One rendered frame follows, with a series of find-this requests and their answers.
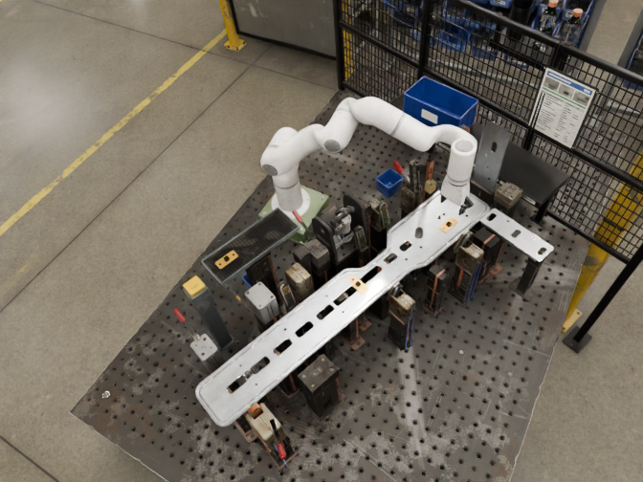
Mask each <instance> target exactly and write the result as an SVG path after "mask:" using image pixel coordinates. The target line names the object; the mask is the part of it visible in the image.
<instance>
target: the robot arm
mask: <svg viewBox="0 0 643 482"><path fill-rule="evenodd" d="M359 122H360V123H362V124H365V125H372V126H375V127H377V128H378V129H380V130H382V131H384V132H385V133H387V134H389V135H391V136H392V137H393V138H395V139H397V140H399V141H401V142H403V143H405V144H407V145H409V146H410V147H412V148H414V149H416V150H418V151H423V152H424V151H427V150H429V149H430V148H431V147H432V145H433V144H434V143H435V142H445V143H447V144H449V145H451V146H452V148H451V154H450V160H449V165H448V169H447V170H446V171H447V175H446V177H445V179H444V181H443V182H442V181H439V182H437V185H438V189H439V191H440V195H441V198H440V199H441V200H440V203H443V202H444V201H445V200H447V199H449V200H450V201H452V202H453V203H455V204H456V205H458V206H461V208H460V209H459V214H458V215H459V216H460V215H461V214H464V213H465V211H466V209H467V208H471V207H472V206H473V205H474V203H473V202H472V201H471V199H470V198H469V192H470V182H469V181H470V178H471V173H472V168H473V164H474V159H475V155H476V151H477V140H476V139H475V138H474V137H473V136H472V135H471V134H469V133H467V132H466V131H464V130H462V129H460V128H458V127H456V126H453V125H449V124H443V125H438V126H435V127H429V126H427V125H425V124H423V123H422V122H420V121H418V120H416V119H414V118H413V117H411V116H409V115H407V114H406V113H404V112H402V111H401V110H399V109H397V108H395V107H394V106H392V105H390V104H388V103H387V102H385V101H383V100H381V99H378V98H375V97H366V98H362V99H358V100H356V99H354V98H347V99H344V100H343V101H342V102H341V103H340V104H339V106H338V107H337V109H336V111H335V112H334V114H333V116H332V118H331V120H330V121H329V123H328V124H327V125H326V126H325V127H323V126H322V125H320V124H313V125H310V126H308V127H306V128H304V129H302V130H300V131H299V132H297V131H296V130H294V129H292V128H289V127H284V128H281V129H279V130H278V131H277V132H276V134H275V135H274V137H273V138H272V140H271V141H270V143H269V145H268V146H267V148H266V150H265V151H264V153H263V155H262V157H261V161H260V163H261V167H262V169H263V171H264V172H265V173H267V174H268V175H271V176H272V178H273V182H274V186H275V190H276V194H275V195H274V197H273V200H272V208H273V210H274V209H275V208H277V207H279V208H280V209H281V210H283V211H284V212H285V213H286V214H287V215H288V216H289V217H290V218H292V219H294V218H296V217H295V216H294V215H293V213H292V212H293V211H292V210H296V211H297V212H298V214H299V215H300V216H302V215H303V214H304V213H305V212H306V211H307V210H308V209H309V207H310V197H309V195H308V193H307V192H306V191H305V190H304V189H302V188H300V183H299V173H298V169H299V161H301V160H302V159H303V158H304V157H306V156H307V155H309V154H310V153H312V152H315V151H317V150H320V149H324V150H325V151H327V152H328V153H333V154H334V153H338V152H340V151H342V150H343V149H344V148H345V147H346V146H347V145H348V143H349V141H350V139H351V137H352V136H353V134H354V132H355V130H356V128H357V126H358V124H359ZM463 203H464V204H465V205H464V206H463Z"/></svg>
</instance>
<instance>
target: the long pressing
mask: <svg viewBox="0 0 643 482"><path fill-rule="evenodd" d="M440 198H441V195H440V191H439V190H438V191H437V192H436V193H435V194H434V195H432V196H431V197H430V198H429V199H427V200H426V201H425V202H424V203H422V204H421V205H420V206H419V207H417V208H416V209H415V210H413V211H412V212H411V213H409V214H408V215H407V216H406V217H404V218H403V219H402V220H401V221H399V222H398V223H397V224H396V225H394V226H393V227H392V228H391V229H389V230H388V232H387V247H386V249H385V250H384V251H383V252H381V253H380V254H379V255H378V256H377V257H375V258H374V259H373V260H372V261H370V262H369V263H368V264H367V265H365V266H364V267H363V268H346V269H343V270H341V271H340V272H339V273H337V274H336V275H335V276H333V277H332V278H331V279H330V280H328V281H327V282H326V283H324V284H323V285H322V286H321V287H320V288H319V289H318V290H317V291H315V292H314V293H313V294H312V295H310V296H309V297H308V298H306V299H305V300H304V301H303V302H301V303H300V304H299V305H298V306H296V307H295V308H294V309H292V310H291V311H290V312H289V313H287V314H286V315H285V316H284V317H282V318H281V319H280V320H278V321H277V322H276V323H275V324H273V325H272V326H271V327H270V328H268V329H267V330H266V331H265V332H263V333H262V334H261V335H260V336H258V337H257V338H256V339H254V340H253V341H252V342H250V343H249V344H248V345H247V346H245V347H244V348H243V349H242V350H240V351H239V352H238V353H237V354H235V355H234V356H233V357H232V358H230V359H229V360H228V361H226V362H225V363H224V364H222V365H221V366H220V367H219V368H217V369H216V370H215V371H214V372H212V373H211V374H210V375H209V376H208V377H207V378H206V379H205V380H203V381H202V382H201V383H199V384H198V385H197V387H196V389H195V395H196V398H197V399H198V401H199V402H200V403H201V405H202V406H203V408H204V409H205V410H206V411H207V412H208V413H209V415H210V416H211V418H212V419H213V420H214V422H215V423H216V424H217V425H218V426H220V427H227V426H229V425H231V424H232V423H233V422H234V421H235V420H237V419H238V418H239V417H240V416H241V415H242V414H244V413H245V412H246V411H247V410H248V408H249V406H250V405H252V404H253V403H257V402H258V401H259V400H260V399H262V398H263V397H264V396H265V395H266V394H267V393H269V392H270V391H271V390H272V389H273V388H274V387H276V386H277V385H278V384H279V383H281V382H282V381H283V380H284V379H285V378H286V377H288V376H289V375H290V374H291V373H292V372H293V371H295V370H296V369H297V368H298V367H299V366H301V365H302V364H303V363H304V362H305V361H307V360H308V359H309V358H310V357H311V356H313V355H314V354H315V353H316V352H317V351H318V350H320V349H321V348H322V347H323V346H324V345H325V344H327V343H328V342H329V341H330V340H332V339H333V338H334V337H335V336H336V335H337V334H339V333H340V332H341V331H342V330H343V329H344V328H345V327H346V326H347V325H348V324H349V323H351V322H352V321H353V320H354V319H355V318H357V317H358V316H359V315H360V314H361V313H363V312H364V311H365V310H366V309H367V308H368V307H370V306H371V305H372V304H373V303H374V302H375V301H377V300H378V299H379V298H380V297H381V296H383V295H384V294H385V293H386V292H387V291H389V290H390V288H391V287H392V286H393V285H394V284H395V283H397V282H399V281H400V280H402V279H403V278H404V277H405V276H406V275H407V274H409V273H410V272H412V271H414V270H417V269H420V268H423V267H426V266H428V265H429V264H431V263H432V262H433V261H434V260H435V259H436V258H437V257H438V256H439V255H440V254H441V253H443V252H444V251H446V250H447V249H448V248H449V247H450V246H451V245H452V244H453V243H454V242H455V241H457V240H458V239H459V238H460V235H461V234H462V233H463V232H464V231H466V230H470V229H471V228H472V227H473V226H474V225H475V224H477V223H478V222H479V221H480V219H481V218H482V217H483V216H484V215H485V214H487V213H488V212H489V211H490V208H489V206H488V205H487V204H486V203H485V202H483V201H482V200H480V199H479V198H477V197H476V196H475V195H474V194H472V193H471V192H469V198H470V199H471V201H472V202H473V203H474V205H473V206H472V207H471V208H467V209H466V211H465V213H464V214H461V215H460V216H459V215H458V214H459V209H460V208H461V206H458V205H456V204H455V203H453V202H452V201H450V200H449V199H447V200H445V201H444V202H443V203H440V200H441V199H440ZM443 213H445V214H446V215H443ZM439 215H440V216H441V217H440V218H441V219H438V216H439ZM466 215H468V216H467V217H466ZM451 217H453V218H454V219H456V220H457V221H458V223H457V224H456V225H455V226H454V227H452V228H451V229H450V230H449V231H447V232H446V233H445V232H444V231H442V230H440V229H439V227H440V226H441V225H443V224H444V223H445V222H446V221H447V220H449V219H450V218H451ZM417 227H421V228H422V229H423V236H422V238H416V237H415V236H414V235H415V230H416V228H417ZM405 242H410V243H411V247H409V248H408V249H407V250H406V251H404V252H403V251H402V250H400V247H401V246H402V245H403V244H404V243H405ZM420 247H422V248H420ZM392 253H393V254H395V255H396V256H397V258H396V259H395V260H393V261H392V262H391V263H390V264H387V263H386V262H384V259H386V258H387V257H388V256H389V255H391V254H392ZM406 258H407V259H408V260H405V259H406ZM376 266H379V267H380V268H381V269H382V271H380V272H379V273H378V274H376V275H375V276H374V277H372V278H371V279H370V280H369V281H368V282H367V283H366V284H365V285H366V286H367V287H368V290H367V291H366V292H365V293H363V294H361V293H360V292H358V291H356V292H355V293H354V294H353V295H352V296H350V297H349V298H348V299H347V300H345V301H344V302H343V303H342V304H341V305H339V306H337V305H335V304H334V303H333V301H334V300H335V299H336V298H337V297H339V296H340V295H341V294H343V293H344V292H345V291H346V290H347V289H349V288H350V287H352V285H351V284H350V283H349V282H348V281H347V280H348V279H349V278H350V277H352V276H353V275H356V276H357V277H358V278H359V279H361V278H362V277H363V276H365V275H366V274H367V273H368V272H370V271H371V270H372V269H373V268H375V267H376ZM328 305H331V306H332V307H333V308H334V310H333V311H332V312H331V313H330V314H328V315H327V316H326V317H325V318H323V319H322V320H319V319H318V318H317V317H316V315H317V314H318V313H319V312H320V311H321V310H323V309H324V308H325V307H326V306H328ZM343 311H344V313H343ZM308 321H309V322H311V323H312V324H313V327H312V328H311V329H310V330H309V331H308V332H306V333H305V334H304V335H303V336H302V337H300V338H299V337H298V336H297V335H296V334H295V333H296V332H297V331H298V330H299V328H300V327H302V326H303V325H304V324H305V323H307V322H308ZM284 329H286V331H284ZM285 340H290V341H291V342H292V344H291V345H290V346H289V347H288V348H287V349H286V350H284V351H283V352H282V353H281V354H279V355H276V354H275V353H274V349H275V348H277V347H278V346H279V345H280V344H282V343H283V342H284V341H285ZM265 357H266V358H268V360H269V361H270V362H269V363H268V364H267V365H266V366H265V367H263V368H262V369H261V370H260V371H259V372H257V373H256V374H254V373H253V372H252V371H251V368H252V367H253V366H254V365H256V364H257V363H258V362H260V361H261V360H262V359H263V358H265ZM240 364H241V366H239V365H240ZM247 370H248V371H250V372H252V376H251V377H250V378H249V379H247V378H246V377H245V374H244V373H245V371H247ZM241 376H244V377H245V378H246V379H247V382H245V383H244V384H243V385H241V386H240V387H239V388H238V389H237V390H236V391H235V392H234V393H230V392H229V391H228V389H227V388H228V386H230V385H231V384H232V383H234V382H235V381H236V380H237V379H238V378H240V377H241ZM256 383H257V385H255V384H256Z"/></svg>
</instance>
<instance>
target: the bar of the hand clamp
mask: <svg viewBox="0 0 643 482"><path fill-rule="evenodd" d="M408 163H409V170H410V190H412V191H413V192H414V194H415V188H417V189H418V191H417V192H418V193H420V179H419V171H421V170H422V169H423V165H421V164H419V161H417V160H416V159H414V160H412V161H408Z"/></svg>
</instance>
